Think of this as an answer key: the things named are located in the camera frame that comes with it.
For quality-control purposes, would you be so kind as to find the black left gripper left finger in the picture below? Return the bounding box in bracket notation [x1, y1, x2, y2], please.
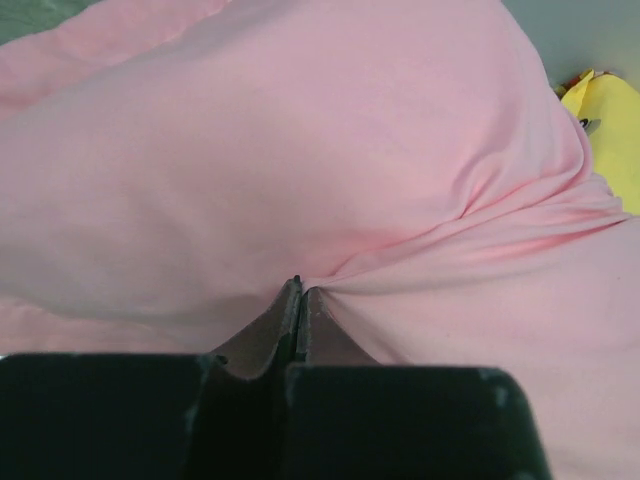
[1, 279, 302, 479]

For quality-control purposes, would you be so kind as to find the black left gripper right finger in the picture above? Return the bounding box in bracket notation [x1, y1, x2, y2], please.
[287, 290, 551, 479]

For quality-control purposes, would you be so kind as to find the pink pillowcase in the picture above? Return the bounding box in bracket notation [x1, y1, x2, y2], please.
[1, 1, 639, 479]

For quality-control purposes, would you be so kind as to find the yellow cartoon car pillow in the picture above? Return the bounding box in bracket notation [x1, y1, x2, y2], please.
[555, 69, 639, 215]

